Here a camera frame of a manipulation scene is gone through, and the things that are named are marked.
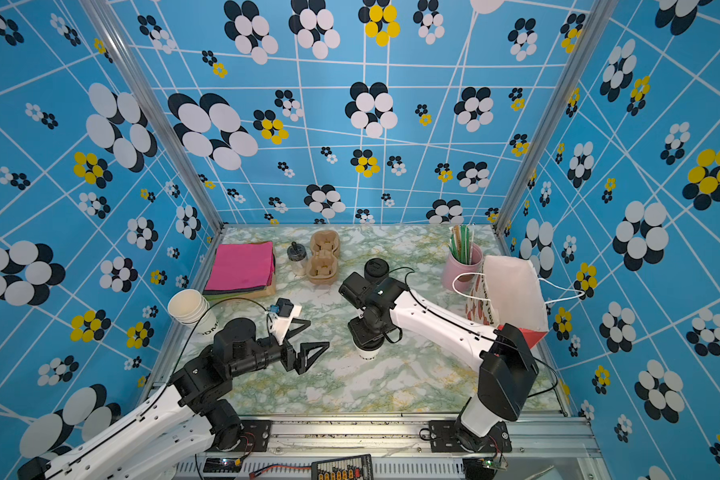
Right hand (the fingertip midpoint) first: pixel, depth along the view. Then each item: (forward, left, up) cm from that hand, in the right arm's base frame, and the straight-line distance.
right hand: (368, 333), depth 80 cm
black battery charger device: (-29, +5, -10) cm, 31 cm away
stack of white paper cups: (+5, +48, +5) cm, 49 cm away
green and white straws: (+29, -29, +4) cm, 41 cm away
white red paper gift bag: (+11, -39, +4) cm, 40 cm away
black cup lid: (-6, +1, +9) cm, 11 cm away
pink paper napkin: (+32, +48, -11) cm, 58 cm away
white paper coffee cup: (-3, 0, -8) cm, 9 cm away
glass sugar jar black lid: (+28, +24, 0) cm, 37 cm away
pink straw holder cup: (+24, -30, -8) cm, 39 cm away
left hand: (-5, +11, +10) cm, 16 cm away
